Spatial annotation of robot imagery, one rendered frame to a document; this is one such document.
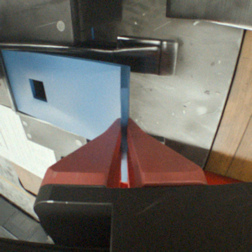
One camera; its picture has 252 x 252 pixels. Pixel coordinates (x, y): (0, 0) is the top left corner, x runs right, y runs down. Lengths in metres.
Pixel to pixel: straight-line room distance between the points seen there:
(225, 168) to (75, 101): 0.21
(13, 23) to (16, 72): 0.05
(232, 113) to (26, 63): 0.21
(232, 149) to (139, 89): 0.13
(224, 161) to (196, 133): 0.05
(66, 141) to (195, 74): 0.15
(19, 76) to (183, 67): 0.16
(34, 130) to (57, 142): 0.04
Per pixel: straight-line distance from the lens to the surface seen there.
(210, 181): 0.28
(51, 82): 0.17
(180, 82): 0.22
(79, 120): 0.17
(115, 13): 0.21
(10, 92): 0.23
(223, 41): 0.21
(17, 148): 0.55
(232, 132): 0.25
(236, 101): 0.23
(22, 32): 0.19
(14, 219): 5.50
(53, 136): 0.23
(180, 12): 0.19
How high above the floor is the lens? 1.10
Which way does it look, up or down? 47 degrees down
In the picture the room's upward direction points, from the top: 142 degrees counter-clockwise
